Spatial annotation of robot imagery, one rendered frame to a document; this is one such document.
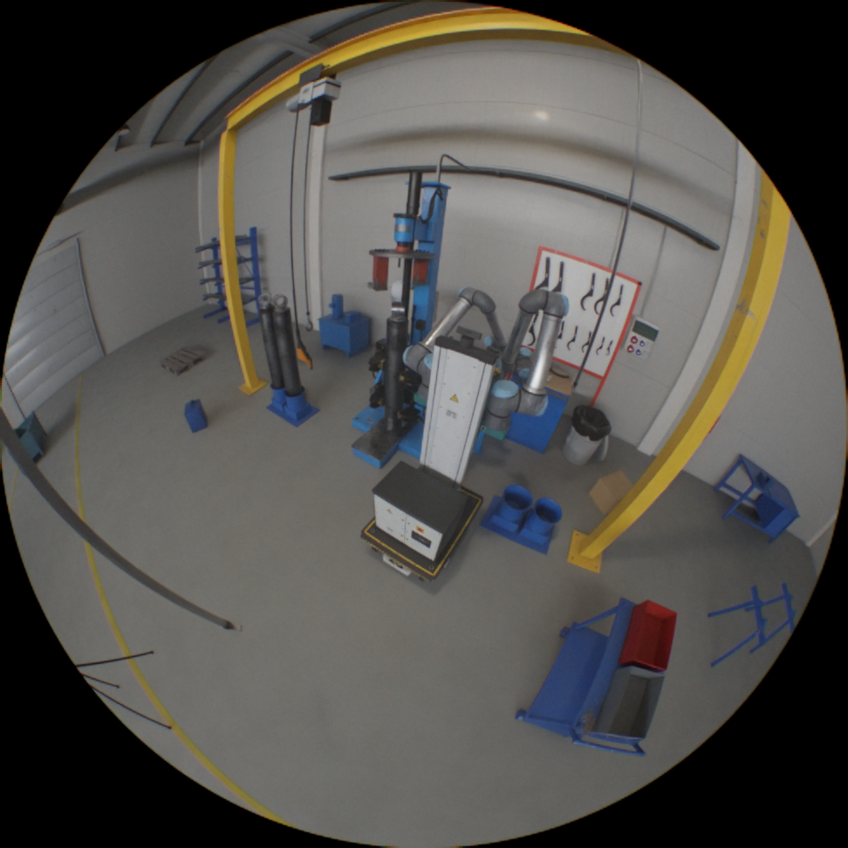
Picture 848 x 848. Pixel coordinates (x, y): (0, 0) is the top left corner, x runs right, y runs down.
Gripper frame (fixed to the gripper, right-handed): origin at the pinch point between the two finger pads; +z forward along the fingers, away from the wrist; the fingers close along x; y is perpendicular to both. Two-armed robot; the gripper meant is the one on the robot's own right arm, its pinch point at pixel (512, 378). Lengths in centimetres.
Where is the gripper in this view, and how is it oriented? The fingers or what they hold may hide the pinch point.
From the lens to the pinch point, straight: 225.4
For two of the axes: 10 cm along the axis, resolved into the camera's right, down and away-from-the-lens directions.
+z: -0.3, 4.3, 9.0
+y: -4.3, 8.1, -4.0
